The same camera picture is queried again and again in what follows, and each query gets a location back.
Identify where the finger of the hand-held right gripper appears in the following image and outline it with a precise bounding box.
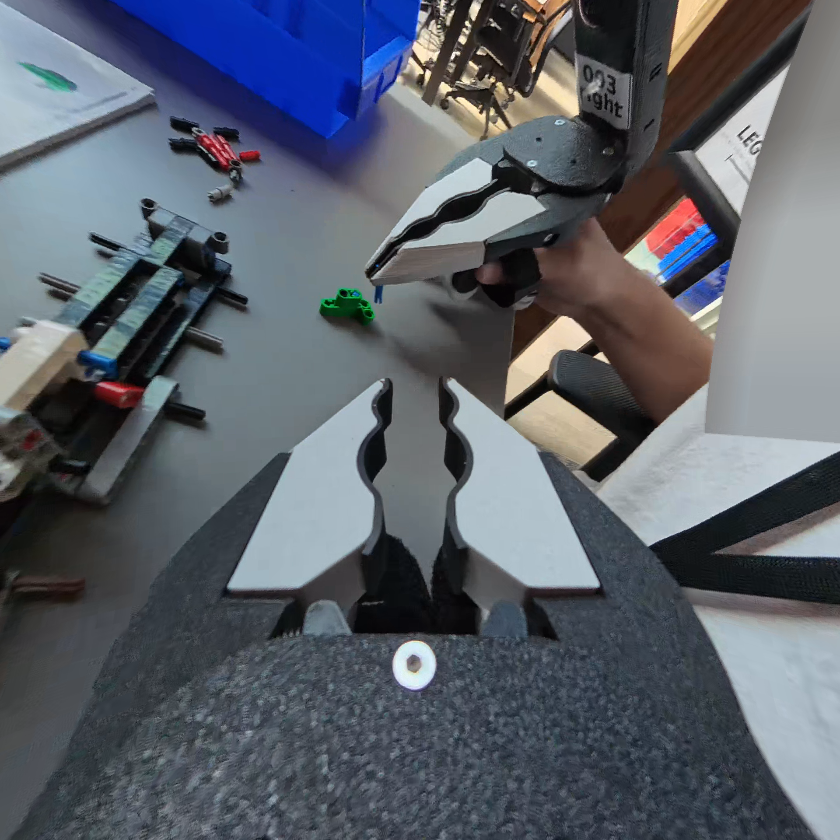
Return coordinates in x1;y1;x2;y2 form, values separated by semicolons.
365;192;550;286
382;156;500;257

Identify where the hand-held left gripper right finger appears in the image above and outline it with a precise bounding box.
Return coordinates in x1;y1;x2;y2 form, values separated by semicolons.
437;376;602;611

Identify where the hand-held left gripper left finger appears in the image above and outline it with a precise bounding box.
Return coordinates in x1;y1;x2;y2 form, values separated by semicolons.
226;377;395;608

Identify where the green angled lego piece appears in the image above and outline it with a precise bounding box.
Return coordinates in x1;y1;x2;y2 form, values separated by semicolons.
319;288;377;326

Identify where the person's right forearm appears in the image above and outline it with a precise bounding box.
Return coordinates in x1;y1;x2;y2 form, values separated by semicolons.
577;262;718;425

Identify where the pile of red lego pins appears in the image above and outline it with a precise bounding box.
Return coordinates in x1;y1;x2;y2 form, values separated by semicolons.
190;128;240;173

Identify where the brown lego axle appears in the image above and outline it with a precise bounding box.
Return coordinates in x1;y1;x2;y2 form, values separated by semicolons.
0;570;87;602

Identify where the partly built lego chassis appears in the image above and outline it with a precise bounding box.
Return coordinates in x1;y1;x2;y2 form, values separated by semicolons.
0;197;251;508

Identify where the lego instruction booklet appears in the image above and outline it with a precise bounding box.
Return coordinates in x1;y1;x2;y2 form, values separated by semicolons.
0;0;158;173

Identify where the person's right hand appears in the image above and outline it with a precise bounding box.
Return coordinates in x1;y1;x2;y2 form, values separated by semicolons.
474;218;626;320

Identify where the black swivel chair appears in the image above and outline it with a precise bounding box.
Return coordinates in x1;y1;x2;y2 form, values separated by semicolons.
413;0;578;140

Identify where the rack with coloured bins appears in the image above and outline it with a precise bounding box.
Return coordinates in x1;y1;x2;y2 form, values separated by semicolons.
623;150;744;317

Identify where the black office chair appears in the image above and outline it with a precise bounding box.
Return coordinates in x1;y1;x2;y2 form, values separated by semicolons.
504;349;658;484

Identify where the blue plastic bin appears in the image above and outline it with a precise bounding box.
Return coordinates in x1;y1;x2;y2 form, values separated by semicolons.
108;0;421;139

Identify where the black shoulder strap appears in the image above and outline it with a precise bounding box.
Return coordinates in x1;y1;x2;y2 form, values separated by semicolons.
648;451;840;606

